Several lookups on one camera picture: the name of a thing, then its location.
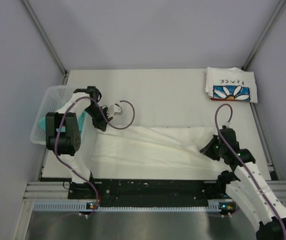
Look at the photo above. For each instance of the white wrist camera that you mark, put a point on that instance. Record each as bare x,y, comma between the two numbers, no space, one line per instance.
114,109
226,125

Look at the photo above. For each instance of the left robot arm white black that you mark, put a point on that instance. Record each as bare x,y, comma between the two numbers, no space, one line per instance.
63,134

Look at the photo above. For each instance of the aluminium front frame rail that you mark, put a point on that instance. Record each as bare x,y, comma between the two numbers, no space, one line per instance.
59,190

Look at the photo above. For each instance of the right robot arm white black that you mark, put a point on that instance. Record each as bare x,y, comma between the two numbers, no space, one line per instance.
245,185

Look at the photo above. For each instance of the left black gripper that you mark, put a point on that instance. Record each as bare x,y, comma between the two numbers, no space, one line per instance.
101,124

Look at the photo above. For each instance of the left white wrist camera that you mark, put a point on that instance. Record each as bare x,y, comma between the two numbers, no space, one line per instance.
114,109

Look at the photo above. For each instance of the grey slotted cable duct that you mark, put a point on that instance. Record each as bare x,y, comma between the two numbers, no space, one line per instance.
213,206

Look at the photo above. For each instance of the left aluminium corner post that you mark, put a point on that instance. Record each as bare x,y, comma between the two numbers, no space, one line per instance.
43,36

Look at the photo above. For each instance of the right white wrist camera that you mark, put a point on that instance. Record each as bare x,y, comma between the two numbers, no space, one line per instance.
226,125

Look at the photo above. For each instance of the right aluminium corner post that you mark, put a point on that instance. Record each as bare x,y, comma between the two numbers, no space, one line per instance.
265,33

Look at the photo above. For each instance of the white floral print t-shirt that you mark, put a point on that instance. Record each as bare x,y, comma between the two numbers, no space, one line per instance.
155,153

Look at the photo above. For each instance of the aluminium corner post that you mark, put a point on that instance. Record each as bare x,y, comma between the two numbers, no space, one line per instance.
43,36
265,33

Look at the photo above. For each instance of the white plastic laundry basket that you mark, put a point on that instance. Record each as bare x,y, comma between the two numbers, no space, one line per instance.
58,99

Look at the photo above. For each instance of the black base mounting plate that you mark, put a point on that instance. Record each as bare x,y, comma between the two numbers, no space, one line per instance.
147,192

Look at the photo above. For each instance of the teal t-shirt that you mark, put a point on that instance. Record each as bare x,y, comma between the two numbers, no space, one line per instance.
49,106

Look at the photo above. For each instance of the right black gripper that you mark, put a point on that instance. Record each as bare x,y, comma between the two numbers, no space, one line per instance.
207,150

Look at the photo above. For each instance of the folded white daisy t-shirt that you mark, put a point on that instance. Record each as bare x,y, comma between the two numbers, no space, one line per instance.
231,84

